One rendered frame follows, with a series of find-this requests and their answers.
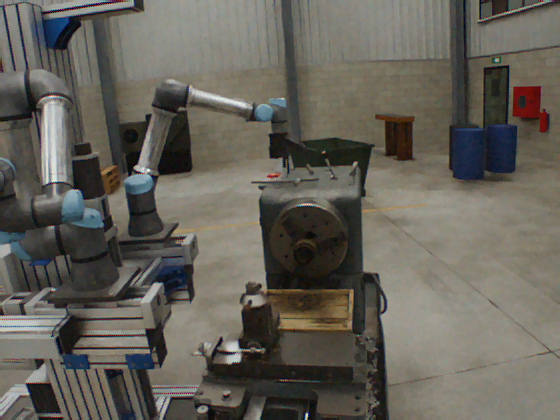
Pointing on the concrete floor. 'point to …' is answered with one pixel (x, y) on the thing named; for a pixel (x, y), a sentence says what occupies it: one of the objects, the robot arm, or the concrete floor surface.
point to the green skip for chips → (352, 150)
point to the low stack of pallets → (110, 178)
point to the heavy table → (398, 135)
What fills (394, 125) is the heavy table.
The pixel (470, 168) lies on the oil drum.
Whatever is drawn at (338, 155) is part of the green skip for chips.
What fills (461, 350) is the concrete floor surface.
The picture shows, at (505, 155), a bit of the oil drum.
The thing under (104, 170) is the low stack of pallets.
